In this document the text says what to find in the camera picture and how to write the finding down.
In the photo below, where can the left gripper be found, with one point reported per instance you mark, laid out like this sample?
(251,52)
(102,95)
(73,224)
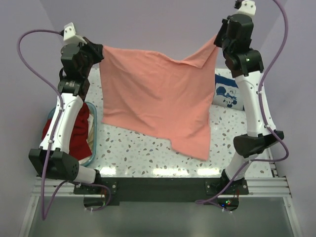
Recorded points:
(97,49)

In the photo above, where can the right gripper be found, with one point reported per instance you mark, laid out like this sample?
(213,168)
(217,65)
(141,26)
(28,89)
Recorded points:
(217,41)

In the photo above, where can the salmon pink t-shirt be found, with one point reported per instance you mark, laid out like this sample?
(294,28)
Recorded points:
(150,93)

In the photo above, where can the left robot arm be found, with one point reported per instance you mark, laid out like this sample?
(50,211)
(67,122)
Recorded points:
(52,159)

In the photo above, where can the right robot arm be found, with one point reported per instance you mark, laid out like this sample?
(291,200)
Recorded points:
(246,66)

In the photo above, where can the clear teal plastic bin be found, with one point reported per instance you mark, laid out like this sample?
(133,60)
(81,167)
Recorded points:
(86,161)

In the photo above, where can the folded blue printed t-shirt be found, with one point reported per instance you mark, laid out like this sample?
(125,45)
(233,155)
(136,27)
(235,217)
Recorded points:
(227,93)

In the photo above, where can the red t-shirt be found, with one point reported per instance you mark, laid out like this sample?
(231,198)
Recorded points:
(78,146)

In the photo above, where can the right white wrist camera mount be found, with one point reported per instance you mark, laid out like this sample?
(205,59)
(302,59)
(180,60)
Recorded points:
(246,7)

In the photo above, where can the aluminium frame rail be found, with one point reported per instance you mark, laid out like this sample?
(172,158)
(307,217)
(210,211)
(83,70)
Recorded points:
(257,187)

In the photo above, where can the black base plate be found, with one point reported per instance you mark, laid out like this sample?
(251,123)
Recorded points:
(113,191)

